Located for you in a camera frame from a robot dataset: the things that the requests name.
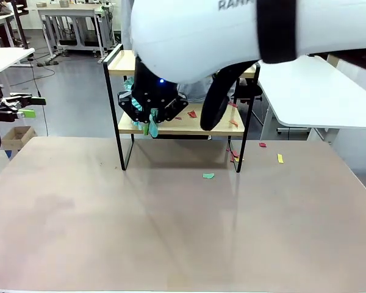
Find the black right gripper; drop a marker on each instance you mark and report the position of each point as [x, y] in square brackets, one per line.
[152, 91]

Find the teal cleaning cloth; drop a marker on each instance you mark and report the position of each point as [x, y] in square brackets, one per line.
[154, 129]

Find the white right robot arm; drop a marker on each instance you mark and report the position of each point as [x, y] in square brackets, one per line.
[186, 36]

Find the two-tier wooden black-framed shelf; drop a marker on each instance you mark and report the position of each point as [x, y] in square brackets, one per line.
[183, 129]

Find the open cardboard box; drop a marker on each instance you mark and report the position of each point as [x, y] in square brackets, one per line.
[18, 137]

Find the large red paper scrap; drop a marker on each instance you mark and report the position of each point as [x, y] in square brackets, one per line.
[192, 114]

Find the white desk with rounded edge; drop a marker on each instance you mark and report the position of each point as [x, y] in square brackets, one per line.
[3, 58]

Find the black stand pole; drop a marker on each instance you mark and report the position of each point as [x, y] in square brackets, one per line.
[19, 27]

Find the long red paper scrap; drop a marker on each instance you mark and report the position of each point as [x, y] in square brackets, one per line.
[232, 104]

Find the orange paper scrap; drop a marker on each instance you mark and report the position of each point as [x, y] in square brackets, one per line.
[233, 123]

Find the green paper scrap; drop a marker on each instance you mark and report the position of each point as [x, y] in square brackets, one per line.
[208, 175]

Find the black office chair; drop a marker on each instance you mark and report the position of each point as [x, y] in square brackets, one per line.
[250, 90]

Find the white table with grey legs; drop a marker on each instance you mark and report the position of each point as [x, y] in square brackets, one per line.
[67, 13]

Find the beige container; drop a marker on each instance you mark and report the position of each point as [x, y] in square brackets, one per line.
[64, 3]

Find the long yellow paper scrap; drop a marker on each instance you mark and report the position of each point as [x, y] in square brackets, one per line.
[280, 158]

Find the large white side table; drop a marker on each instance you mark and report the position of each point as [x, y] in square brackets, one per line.
[308, 97]

